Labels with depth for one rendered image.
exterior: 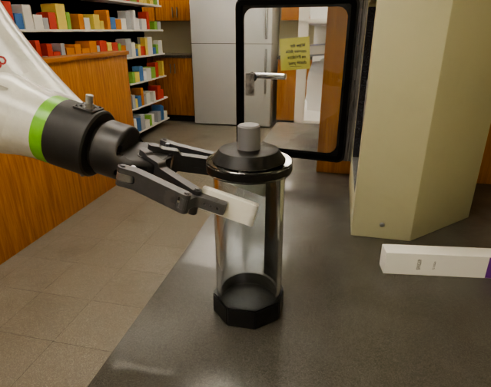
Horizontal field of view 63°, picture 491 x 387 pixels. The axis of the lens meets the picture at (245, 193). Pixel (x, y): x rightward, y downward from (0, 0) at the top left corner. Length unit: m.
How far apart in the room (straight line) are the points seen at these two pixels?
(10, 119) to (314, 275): 0.50
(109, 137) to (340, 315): 0.40
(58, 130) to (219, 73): 5.36
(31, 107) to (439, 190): 0.70
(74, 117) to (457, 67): 0.60
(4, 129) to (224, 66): 5.33
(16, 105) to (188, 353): 0.38
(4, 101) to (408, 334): 0.60
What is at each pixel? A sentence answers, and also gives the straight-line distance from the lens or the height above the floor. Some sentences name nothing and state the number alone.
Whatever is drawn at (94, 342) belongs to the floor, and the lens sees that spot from 2.05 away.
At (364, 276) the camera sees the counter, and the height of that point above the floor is 0.94.
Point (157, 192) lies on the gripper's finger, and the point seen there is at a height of 1.14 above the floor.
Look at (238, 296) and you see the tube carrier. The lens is 0.54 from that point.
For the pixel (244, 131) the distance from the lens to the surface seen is 0.48.
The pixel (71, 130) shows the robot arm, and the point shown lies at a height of 1.20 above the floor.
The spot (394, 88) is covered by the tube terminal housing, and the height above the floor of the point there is 1.22.
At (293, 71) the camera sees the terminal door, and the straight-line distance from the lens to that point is 1.06.
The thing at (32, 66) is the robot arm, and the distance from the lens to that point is 0.76.
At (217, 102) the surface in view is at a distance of 5.93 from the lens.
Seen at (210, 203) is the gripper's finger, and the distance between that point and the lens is 0.46.
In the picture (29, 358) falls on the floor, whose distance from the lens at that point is 2.08.
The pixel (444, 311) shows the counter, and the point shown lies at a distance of 0.66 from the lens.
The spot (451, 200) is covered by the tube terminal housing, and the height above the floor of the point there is 1.00.
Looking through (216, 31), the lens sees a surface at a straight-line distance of 5.85.
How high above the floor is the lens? 1.32
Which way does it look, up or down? 22 degrees down
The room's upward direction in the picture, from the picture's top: straight up
